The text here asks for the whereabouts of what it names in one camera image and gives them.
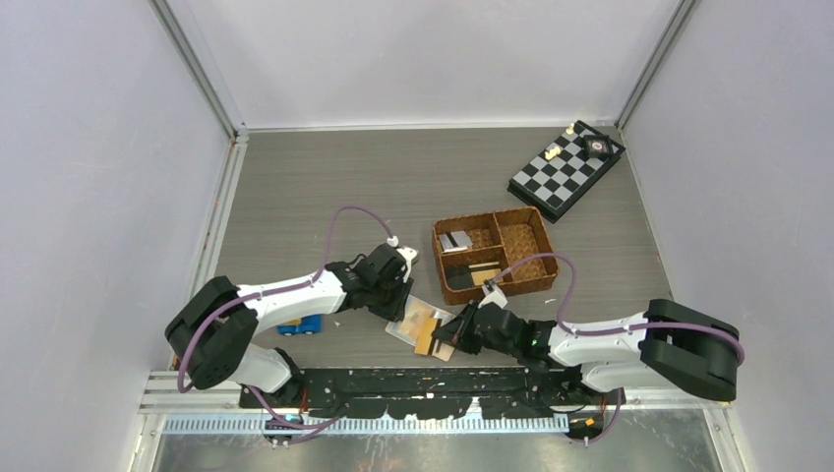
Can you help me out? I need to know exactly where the black white chessboard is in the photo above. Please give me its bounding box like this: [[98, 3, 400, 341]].
[[507, 120, 626, 223]]

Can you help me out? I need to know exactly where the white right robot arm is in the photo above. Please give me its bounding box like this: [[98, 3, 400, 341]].
[[433, 299, 745, 404]]

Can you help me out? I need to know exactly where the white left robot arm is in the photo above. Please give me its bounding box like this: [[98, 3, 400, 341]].
[[164, 243, 419, 407]]

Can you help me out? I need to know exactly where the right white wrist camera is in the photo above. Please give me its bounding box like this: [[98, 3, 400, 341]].
[[478, 285, 507, 309]]

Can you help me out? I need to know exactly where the aluminium frame rail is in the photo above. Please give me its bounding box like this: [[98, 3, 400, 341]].
[[149, 0, 249, 296]]

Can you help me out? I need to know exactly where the woven wicker divided basket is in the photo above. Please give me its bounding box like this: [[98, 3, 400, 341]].
[[432, 206, 560, 305]]

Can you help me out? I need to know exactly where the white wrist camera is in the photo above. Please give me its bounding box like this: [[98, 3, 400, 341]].
[[478, 285, 507, 309], [396, 246, 420, 266]]

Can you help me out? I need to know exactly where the blue yellow toy car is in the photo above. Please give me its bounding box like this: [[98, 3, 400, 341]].
[[276, 315, 322, 336]]

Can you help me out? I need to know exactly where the small black square box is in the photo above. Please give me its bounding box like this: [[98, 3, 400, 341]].
[[583, 134, 615, 160]]

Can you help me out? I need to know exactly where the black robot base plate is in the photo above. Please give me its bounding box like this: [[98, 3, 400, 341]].
[[239, 367, 618, 420]]

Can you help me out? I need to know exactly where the beige leather card holder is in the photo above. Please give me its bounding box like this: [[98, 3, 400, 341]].
[[385, 295, 455, 362]]

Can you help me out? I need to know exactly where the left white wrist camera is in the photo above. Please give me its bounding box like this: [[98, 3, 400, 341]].
[[396, 246, 420, 266]]

